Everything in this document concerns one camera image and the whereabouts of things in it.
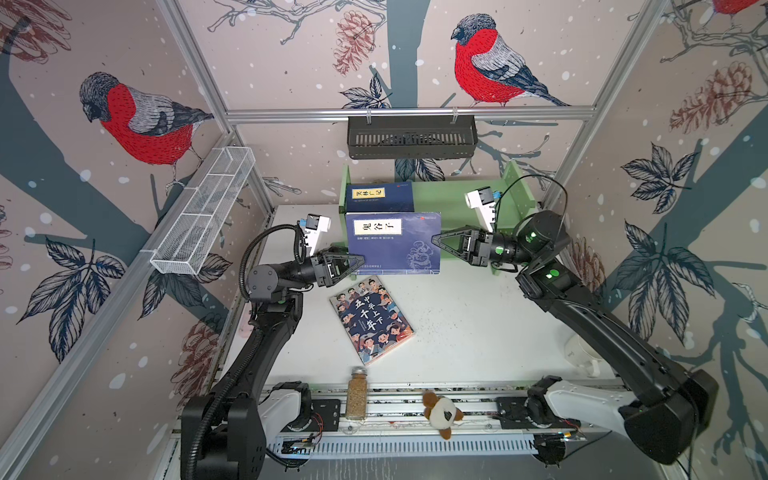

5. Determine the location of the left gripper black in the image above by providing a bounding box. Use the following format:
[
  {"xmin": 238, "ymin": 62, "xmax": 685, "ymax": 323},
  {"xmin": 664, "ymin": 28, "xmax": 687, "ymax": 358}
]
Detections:
[{"xmin": 278, "ymin": 248, "xmax": 365, "ymax": 295}]

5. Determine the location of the dark blue bottom book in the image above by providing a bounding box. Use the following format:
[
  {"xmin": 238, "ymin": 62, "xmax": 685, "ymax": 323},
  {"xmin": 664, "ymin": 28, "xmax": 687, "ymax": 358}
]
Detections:
[{"xmin": 345, "ymin": 212, "xmax": 442, "ymax": 276}]

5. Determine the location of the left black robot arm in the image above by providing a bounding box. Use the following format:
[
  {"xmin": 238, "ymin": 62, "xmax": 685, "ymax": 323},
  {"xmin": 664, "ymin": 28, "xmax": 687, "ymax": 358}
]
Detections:
[{"xmin": 181, "ymin": 248, "xmax": 365, "ymax": 479}]

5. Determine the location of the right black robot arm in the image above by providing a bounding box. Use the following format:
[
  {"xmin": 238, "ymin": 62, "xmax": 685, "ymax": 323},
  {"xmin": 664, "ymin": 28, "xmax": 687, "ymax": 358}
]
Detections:
[{"xmin": 431, "ymin": 210, "xmax": 719, "ymax": 465}]

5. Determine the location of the illustrated Chinese history book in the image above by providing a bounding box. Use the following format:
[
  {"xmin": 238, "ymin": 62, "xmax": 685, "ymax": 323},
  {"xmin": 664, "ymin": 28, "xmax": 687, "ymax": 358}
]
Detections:
[{"xmin": 329, "ymin": 276, "xmax": 415, "ymax": 366}]

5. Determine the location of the green two-tier wooden shelf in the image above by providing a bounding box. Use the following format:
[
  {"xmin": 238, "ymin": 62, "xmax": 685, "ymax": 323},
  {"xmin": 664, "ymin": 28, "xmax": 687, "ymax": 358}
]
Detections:
[{"xmin": 338, "ymin": 160, "xmax": 538, "ymax": 276}]

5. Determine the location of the glass jar of grains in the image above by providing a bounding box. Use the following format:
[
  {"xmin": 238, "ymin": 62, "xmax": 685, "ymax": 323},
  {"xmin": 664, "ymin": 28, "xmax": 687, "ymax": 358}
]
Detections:
[{"xmin": 345, "ymin": 367, "xmax": 368, "ymax": 421}]

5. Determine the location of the dark hanging perforated basket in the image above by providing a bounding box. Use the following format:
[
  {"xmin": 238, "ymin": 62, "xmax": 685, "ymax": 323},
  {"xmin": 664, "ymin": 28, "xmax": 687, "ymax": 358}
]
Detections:
[{"xmin": 347, "ymin": 115, "xmax": 478, "ymax": 160}]

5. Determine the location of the white ceramic mug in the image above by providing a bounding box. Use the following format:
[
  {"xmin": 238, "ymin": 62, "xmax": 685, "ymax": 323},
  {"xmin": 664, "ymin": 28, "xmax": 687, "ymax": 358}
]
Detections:
[{"xmin": 564, "ymin": 335, "xmax": 603, "ymax": 378}]

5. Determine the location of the brown white plush toy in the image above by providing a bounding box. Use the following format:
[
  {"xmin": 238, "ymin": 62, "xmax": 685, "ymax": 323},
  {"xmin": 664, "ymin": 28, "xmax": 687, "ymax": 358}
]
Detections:
[{"xmin": 422, "ymin": 391, "xmax": 464, "ymax": 440}]

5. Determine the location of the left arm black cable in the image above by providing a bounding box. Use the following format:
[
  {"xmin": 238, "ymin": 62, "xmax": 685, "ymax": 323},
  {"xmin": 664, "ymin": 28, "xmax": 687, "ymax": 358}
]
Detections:
[{"xmin": 238, "ymin": 223, "xmax": 307, "ymax": 301}]

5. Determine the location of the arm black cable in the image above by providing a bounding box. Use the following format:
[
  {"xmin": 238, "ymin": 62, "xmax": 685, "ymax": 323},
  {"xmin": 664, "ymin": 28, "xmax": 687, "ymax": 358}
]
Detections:
[
  {"xmin": 493, "ymin": 173, "xmax": 569, "ymax": 241},
  {"xmin": 238, "ymin": 223, "xmax": 307, "ymax": 301}
]

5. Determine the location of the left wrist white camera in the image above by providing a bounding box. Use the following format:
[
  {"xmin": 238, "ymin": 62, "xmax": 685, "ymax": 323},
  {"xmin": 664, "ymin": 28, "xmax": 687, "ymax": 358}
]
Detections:
[{"xmin": 298, "ymin": 214, "xmax": 331, "ymax": 256}]

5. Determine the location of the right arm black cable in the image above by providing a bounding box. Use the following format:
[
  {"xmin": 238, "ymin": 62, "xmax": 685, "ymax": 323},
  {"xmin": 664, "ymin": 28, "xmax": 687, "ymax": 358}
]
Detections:
[{"xmin": 493, "ymin": 173, "xmax": 569, "ymax": 241}]

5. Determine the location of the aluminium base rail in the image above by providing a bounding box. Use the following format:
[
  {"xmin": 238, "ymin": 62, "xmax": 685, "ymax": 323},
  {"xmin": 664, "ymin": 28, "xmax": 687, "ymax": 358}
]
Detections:
[{"xmin": 173, "ymin": 383, "xmax": 667, "ymax": 438}]

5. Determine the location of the white wire mesh tray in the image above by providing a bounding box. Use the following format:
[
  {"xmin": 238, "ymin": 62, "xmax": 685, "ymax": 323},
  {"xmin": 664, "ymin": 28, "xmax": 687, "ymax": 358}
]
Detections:
[{"xmin": 150, "ymin": 146, "xmax": 255, "ymax": 275}]

